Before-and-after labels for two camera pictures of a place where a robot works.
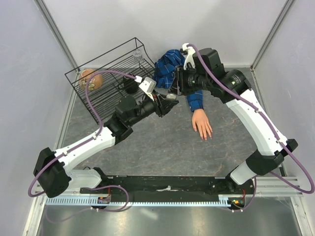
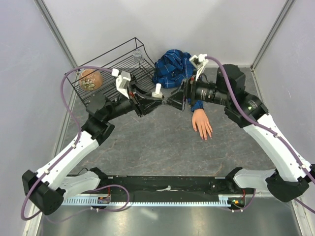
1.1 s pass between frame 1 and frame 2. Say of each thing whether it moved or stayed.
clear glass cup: stayed
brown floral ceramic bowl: stayed
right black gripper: moved
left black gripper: moved
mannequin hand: stayed
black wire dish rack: stayed
